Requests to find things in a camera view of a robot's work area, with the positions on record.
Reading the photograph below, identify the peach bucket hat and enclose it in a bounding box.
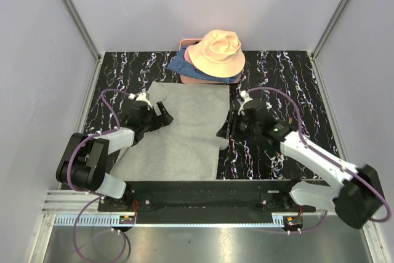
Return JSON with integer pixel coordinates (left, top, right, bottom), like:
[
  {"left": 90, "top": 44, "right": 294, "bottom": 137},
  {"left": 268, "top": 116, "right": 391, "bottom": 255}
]
[{"left": 187, "top": 30, "right": 246, "bottom": 78}]

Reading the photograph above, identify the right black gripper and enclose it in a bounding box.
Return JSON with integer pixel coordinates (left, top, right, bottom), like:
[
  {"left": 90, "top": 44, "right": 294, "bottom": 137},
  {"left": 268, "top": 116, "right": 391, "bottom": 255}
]
[{"left": 216, "top": 110, "right": 260, "bottom": 142}]

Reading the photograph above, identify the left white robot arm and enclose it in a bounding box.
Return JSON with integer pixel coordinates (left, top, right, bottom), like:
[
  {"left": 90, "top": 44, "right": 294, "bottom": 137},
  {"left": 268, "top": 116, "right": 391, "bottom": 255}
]
[{"left": 56, "top": 101, "right": 174, "bottom": 211}]

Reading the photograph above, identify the white slotted cable duct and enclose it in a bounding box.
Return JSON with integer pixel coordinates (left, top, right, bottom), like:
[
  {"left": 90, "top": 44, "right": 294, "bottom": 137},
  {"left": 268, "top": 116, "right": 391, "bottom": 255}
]
[{"left": 54, "top": 214, "right": 136, "bottom": 227}]

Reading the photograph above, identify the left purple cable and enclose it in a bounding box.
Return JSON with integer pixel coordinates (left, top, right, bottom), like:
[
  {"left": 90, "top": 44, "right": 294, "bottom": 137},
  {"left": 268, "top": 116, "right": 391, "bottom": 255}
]
[{"left": 66, "top": 88, "right": 136, "bottom": 262}]

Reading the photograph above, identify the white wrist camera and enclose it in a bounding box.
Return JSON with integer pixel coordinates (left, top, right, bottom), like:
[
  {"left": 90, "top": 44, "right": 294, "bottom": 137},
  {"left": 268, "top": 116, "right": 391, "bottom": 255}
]
[
  {"left": 238, "top": 91, "right": 252, "bottom": 115},
  {"left": 128, "top": 92, "right": 153, "bottom": 108}
]

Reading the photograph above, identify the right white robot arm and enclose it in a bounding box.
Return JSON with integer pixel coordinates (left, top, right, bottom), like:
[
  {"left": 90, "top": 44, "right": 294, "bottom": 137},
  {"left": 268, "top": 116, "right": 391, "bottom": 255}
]
[{"left": 216, "top": 99, "right": 384, "bottom": 229}]

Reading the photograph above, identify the grey cloth napkin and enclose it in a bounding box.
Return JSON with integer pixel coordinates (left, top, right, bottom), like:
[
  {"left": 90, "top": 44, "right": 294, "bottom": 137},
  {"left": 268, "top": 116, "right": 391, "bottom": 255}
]
[{"left": 110, "top": 82, "right": 230, "bottom": 181}]

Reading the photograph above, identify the blue patterned cloth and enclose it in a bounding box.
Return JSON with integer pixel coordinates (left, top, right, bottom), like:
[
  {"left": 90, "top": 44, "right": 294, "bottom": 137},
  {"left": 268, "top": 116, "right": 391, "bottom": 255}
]
[{"left": 168, "top": 46, "right": 239, "bottom": 84}]

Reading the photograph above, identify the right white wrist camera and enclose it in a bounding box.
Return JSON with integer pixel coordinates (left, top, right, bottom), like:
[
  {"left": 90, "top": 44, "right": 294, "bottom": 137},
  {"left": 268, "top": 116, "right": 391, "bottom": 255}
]
[{"left": 238, "top": 91, "right": 252, "bottom": 115}]

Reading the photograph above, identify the purple cable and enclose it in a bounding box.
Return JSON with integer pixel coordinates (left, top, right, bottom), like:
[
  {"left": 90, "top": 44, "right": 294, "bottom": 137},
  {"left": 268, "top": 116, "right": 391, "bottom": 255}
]
[
  {"left": 243, "top": 86, "right": 389, "bottom": 233},
  {"left": 66, "top": 88, "right": 136, "bottom": 262}
]

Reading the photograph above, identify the pink plastic tray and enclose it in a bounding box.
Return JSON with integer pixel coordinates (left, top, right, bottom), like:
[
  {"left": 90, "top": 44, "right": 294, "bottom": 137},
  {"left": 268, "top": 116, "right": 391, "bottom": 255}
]
[{"left": 179, "top": 38, "right": 243, "bottom": 84}]

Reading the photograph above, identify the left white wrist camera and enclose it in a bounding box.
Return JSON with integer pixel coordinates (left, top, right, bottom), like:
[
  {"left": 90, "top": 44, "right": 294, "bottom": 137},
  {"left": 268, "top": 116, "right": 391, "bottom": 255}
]
[{"left": 128, "top": 92, "right": 153, "bottom": 108}]

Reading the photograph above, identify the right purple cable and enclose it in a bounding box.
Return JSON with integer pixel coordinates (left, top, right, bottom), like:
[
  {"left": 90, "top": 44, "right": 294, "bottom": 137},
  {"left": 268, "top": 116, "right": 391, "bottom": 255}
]
[{"left": 243, "top": 86, "right": 389, "bottom": 233}]

